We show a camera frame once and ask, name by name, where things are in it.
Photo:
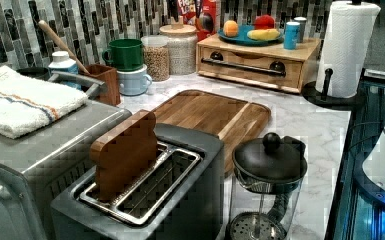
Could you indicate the black drawer handle bar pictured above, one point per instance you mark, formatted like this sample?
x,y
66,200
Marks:
x,y
276,68

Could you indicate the wooden cutting board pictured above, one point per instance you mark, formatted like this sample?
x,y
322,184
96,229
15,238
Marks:
x,y
232,120

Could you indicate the light blue mug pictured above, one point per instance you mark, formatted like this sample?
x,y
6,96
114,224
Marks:
x,y
134,83

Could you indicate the grey toaster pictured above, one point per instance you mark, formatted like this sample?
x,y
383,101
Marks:
x,y
180,198

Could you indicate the wooden toast slice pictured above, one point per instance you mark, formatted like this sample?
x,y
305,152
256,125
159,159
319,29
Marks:
x,y
123,154

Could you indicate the white jar wooden lid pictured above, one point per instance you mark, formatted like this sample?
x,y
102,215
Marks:
x,y
182,40

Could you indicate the glass jar with grains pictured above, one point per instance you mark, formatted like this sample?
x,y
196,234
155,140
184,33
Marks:
x,y
156,56

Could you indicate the brown wooden utensil holder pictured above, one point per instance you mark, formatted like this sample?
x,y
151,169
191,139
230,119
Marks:
x,y
108,75

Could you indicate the green mug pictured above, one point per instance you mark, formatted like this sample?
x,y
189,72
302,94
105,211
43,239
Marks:
x,y
124,54

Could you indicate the black french press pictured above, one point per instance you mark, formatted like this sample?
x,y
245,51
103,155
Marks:
x,y
268,173

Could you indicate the teal plate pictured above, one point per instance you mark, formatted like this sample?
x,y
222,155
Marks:
x,y
242,39

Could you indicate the orange fruit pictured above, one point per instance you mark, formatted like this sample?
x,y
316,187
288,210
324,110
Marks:
x,y
230,28

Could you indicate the yellow banana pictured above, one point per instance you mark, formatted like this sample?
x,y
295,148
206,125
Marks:
x,y
263,34

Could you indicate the red cereal box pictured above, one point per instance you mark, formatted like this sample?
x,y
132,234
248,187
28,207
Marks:
x,y
203,14

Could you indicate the black paper towel holder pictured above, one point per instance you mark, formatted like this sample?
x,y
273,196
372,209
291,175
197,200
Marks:
x,y
322,99

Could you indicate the red apple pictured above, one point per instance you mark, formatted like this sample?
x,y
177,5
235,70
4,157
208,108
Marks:
x,y
264,22

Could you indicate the blue can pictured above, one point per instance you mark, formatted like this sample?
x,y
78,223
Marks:
x,y
291,34

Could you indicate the white blue bottle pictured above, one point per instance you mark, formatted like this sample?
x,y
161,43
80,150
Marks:
x,y
62,62

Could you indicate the silver shaker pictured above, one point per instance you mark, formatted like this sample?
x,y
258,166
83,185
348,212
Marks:
x,y
302,25

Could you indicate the wooden spoon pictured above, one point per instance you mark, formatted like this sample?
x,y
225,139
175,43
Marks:
x,y
60,43

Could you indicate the white paper towel roll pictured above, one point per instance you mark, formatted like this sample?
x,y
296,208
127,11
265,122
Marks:
x,y
347,36

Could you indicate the white striped towel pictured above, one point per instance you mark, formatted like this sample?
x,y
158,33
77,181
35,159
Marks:
x,y
27,104

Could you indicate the silver toaster oven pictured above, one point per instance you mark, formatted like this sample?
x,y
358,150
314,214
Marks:
x,y
37,167

